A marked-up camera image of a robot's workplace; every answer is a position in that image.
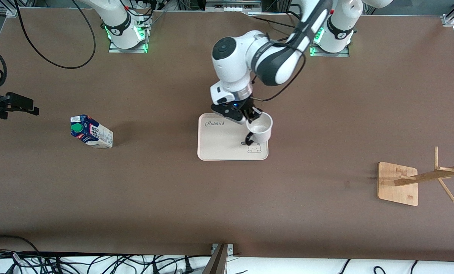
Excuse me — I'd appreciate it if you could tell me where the blue and white milk carton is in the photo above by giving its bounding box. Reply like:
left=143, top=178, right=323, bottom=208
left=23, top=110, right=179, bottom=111
left=70, top=115, right=114, bottom=149

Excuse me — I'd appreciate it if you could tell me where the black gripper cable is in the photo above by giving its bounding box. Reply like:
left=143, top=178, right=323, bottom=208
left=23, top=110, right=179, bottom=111
left=250, top=38, right=307, bottom=102
left=0, top=0, right=97, bottom=92

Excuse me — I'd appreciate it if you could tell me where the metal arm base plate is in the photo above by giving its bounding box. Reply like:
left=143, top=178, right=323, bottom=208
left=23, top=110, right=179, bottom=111
left=309, top=21, right=350, bottom=57
left=108, top=22, right=151, bottom=54

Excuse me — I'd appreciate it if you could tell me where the cream tray with rabbit print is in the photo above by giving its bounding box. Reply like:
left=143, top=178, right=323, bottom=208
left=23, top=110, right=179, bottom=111
left=197, top=113, right=269, bottom=161

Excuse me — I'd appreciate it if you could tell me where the wooden mug rack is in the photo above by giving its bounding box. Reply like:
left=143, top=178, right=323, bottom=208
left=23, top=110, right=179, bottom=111
left=377, top=147, right=454, bottom=207

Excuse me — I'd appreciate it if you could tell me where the white mug with smiley face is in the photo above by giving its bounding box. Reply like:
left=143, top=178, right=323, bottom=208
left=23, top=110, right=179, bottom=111
left=244, top=113, right=274, bottom=147

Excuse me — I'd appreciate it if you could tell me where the dark camera mount strut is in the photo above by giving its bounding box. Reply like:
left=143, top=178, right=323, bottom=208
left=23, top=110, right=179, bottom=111
left=202, top=244, right=229, bottom=274

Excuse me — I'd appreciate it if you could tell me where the grey power strip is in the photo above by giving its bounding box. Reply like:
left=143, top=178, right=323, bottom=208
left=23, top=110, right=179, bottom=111
left=205, top=0, right=262, bottom=12

